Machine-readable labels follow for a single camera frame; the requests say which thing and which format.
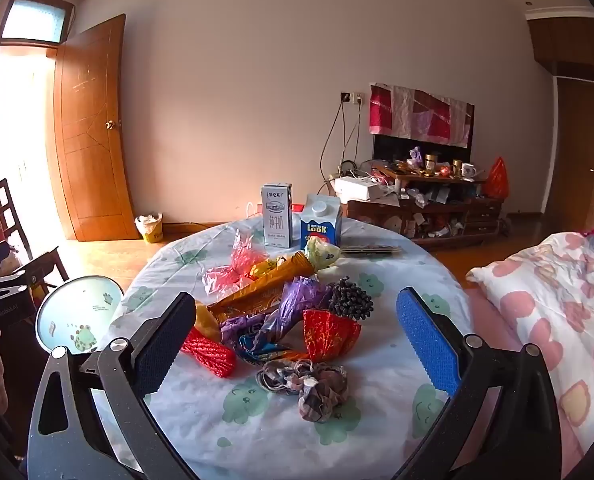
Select light blue cartoon basin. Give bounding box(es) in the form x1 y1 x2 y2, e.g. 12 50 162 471
36 276 124 356

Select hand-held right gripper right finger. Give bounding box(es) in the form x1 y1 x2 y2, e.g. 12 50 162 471
392 287 562 480

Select pink bed sheet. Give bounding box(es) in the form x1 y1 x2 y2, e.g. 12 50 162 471
464 280 585 480

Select pink cellophane wrapper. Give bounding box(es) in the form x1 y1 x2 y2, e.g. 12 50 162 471
203 229 270 297

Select dark grape stem bunch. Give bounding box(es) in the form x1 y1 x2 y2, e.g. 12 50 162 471
328 276 374 321

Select dark wooden chair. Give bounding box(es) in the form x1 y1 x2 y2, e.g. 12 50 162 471
0 178 70 301

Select red pink television cover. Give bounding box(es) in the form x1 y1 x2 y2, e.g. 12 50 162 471
368 82 476 148

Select red foil wrapper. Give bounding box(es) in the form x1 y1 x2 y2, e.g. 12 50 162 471
303 309 363 362

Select white flat box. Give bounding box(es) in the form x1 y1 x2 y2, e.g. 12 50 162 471
334 176 393 203

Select white green-cloud tablecloth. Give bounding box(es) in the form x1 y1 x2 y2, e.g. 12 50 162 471
110 217 475 480

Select grey milk carton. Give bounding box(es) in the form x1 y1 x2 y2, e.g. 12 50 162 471
261 183 293 248

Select transom window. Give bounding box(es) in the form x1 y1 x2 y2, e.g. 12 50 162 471
1 0 74 46

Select yellow trash bin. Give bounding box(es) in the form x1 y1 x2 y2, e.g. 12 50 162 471
135 212 164 244

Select grey patterned wrapper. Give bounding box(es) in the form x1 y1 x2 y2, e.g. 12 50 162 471
255 358 349 425

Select red bag with gold print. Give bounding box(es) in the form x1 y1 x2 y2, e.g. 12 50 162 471
484 156 510 198

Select pink floral blanket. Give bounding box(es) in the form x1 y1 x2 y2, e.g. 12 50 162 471
466 232 594 453

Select blue milk carton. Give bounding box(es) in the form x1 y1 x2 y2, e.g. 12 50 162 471
299 194 344 251

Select wooden television cabinet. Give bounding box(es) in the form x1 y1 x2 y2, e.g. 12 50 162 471
327 165 505 251

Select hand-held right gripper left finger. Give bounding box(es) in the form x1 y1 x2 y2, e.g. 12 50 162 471
27 291 198 480

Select hanging power cables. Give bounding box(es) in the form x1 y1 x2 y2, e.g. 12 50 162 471
321 102 363 181

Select flat dark packet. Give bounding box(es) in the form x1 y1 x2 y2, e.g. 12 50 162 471
341 245 403 256

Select orange cone wrapper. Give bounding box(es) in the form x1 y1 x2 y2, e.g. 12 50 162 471
207 252 323 311

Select brown wardrobe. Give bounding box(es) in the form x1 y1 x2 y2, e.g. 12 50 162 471
527 15 594 231

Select pale yellow-green plastic bag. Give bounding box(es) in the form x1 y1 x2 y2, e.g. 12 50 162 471
304 236 343 270

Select black television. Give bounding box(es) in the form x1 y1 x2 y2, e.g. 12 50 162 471
372 132 472 171

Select purple foil wrapper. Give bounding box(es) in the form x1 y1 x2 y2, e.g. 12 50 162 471
220 276 335 348

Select red twisted wrapper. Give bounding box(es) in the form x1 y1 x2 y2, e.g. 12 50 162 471
181 327 237 380

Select wooden door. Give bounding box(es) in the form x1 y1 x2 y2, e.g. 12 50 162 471
46 13 143 242

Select blue foil wrapper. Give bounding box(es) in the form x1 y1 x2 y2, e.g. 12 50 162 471
238 332 298 366

